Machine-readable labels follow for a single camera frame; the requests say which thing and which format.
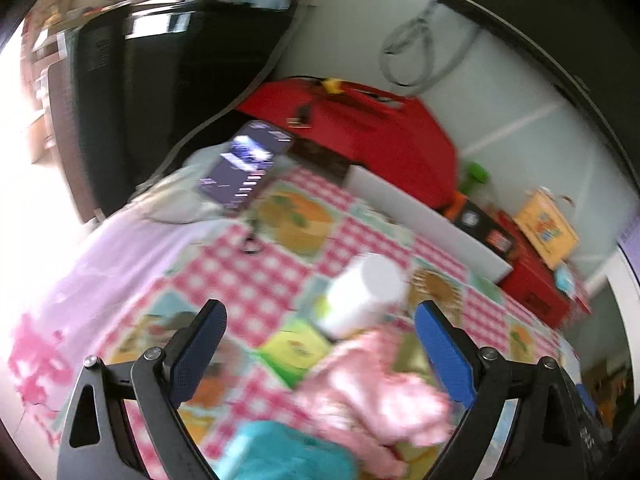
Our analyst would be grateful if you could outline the pink white fluffy cloth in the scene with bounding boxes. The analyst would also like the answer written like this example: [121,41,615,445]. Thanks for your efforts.
[293,324,454,479]

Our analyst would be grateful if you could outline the green soft cloth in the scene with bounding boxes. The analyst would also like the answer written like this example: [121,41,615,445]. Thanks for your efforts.
[393,332,433,384]

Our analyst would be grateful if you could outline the blue wet wipes pack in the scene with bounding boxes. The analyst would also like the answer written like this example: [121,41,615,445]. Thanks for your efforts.
[553,262,577,300]

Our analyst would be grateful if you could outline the white shelf desk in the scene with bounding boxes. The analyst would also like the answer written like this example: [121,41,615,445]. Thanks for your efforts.
[585,247,639,346]

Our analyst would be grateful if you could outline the checkered picture tablecloth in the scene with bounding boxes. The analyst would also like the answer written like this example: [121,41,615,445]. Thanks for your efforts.
[6,166,580,459]

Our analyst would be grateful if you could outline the teal plastic toy case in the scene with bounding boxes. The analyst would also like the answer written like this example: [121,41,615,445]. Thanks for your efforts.
[213,420,358,480]

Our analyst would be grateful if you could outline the black flat box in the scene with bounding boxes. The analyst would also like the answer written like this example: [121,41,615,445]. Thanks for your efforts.
[444,192,515,261]

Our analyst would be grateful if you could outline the white pill bottle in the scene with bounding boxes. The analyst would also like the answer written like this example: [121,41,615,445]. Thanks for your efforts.
[314,252,407,340]

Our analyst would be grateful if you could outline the white foam board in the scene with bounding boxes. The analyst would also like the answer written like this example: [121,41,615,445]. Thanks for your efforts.
[343,165,512,284]

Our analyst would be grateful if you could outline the smartphone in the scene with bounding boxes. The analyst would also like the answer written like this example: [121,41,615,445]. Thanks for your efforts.
[198,120,293,212]

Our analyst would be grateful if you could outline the large red gift box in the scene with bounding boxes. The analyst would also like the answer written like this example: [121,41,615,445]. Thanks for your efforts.
[238,77,457,209]

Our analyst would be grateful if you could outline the red carton with handle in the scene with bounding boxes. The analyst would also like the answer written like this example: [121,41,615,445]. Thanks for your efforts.
[498,211,572,330]

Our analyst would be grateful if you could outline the yellow handled gift box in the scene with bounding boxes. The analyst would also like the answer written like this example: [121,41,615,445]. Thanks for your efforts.
[513,188,580,271]

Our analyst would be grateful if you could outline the black keyring strap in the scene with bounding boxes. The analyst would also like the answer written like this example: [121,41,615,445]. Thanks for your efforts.
[238,216,263,255]

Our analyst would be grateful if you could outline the black wall cable loop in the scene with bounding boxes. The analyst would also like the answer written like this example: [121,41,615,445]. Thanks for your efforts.
[377,0,482,99]

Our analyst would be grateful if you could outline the wall mounted television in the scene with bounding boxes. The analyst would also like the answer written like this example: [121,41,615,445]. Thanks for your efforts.
[437,0,639,184]

